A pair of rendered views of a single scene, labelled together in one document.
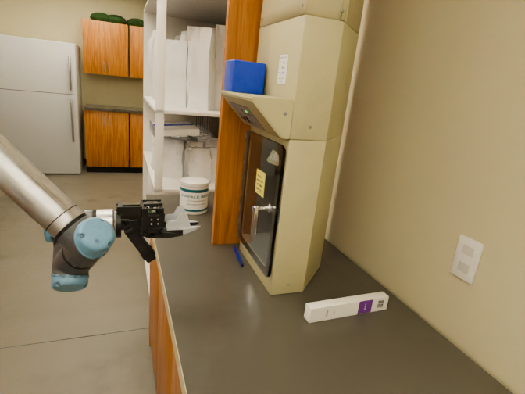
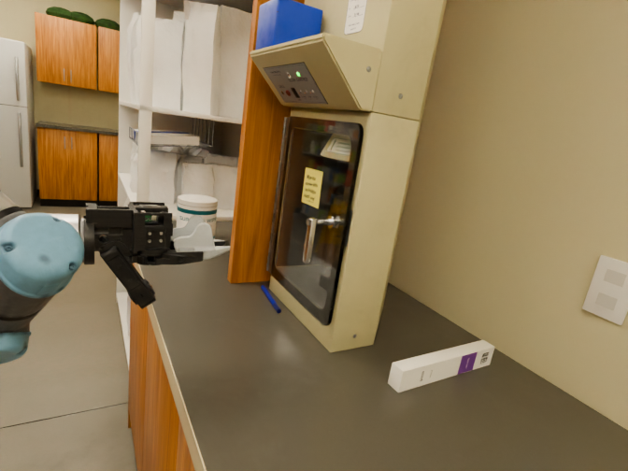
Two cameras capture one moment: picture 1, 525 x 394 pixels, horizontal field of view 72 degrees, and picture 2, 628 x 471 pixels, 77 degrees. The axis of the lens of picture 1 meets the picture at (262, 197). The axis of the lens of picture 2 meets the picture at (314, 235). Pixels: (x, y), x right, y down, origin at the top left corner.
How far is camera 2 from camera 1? 0.34 m
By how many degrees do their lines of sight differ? 9
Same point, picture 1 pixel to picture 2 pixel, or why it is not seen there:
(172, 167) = (160, 189)
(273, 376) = not seen: outside the picture
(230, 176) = (257, 184)
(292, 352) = (392, 446)
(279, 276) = (343, 323)
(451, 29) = not seen: outside the picture
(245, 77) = (293, 25)
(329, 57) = not seen: outside the picture
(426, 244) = (538, 273)
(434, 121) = (552, 104)
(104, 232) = (61, 243)
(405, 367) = (558, 454)
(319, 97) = (415, 49)
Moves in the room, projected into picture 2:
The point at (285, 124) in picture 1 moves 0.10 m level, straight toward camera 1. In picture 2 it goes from (367, 87) to (382, 80)
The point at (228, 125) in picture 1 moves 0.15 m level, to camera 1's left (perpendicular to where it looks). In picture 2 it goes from (257, 109) to (193, 100)
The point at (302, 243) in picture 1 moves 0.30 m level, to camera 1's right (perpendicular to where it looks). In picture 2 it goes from (378, 274) to (512, 287)
